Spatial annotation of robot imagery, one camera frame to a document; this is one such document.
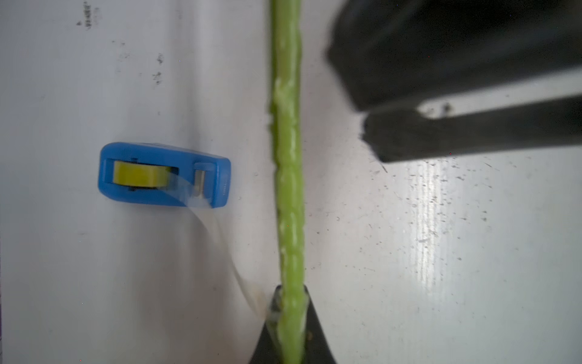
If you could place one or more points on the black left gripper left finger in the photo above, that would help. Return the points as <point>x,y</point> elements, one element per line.
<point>268,350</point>

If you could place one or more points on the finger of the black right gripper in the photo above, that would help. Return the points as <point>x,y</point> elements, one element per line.
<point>405,135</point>
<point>387,52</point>

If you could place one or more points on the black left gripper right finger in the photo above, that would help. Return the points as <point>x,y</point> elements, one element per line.
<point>316,349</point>

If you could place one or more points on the pink flower bouquet green stems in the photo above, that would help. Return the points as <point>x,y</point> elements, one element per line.
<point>289,187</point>

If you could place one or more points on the blue tape dispenser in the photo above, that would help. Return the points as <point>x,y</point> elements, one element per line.
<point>160,175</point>

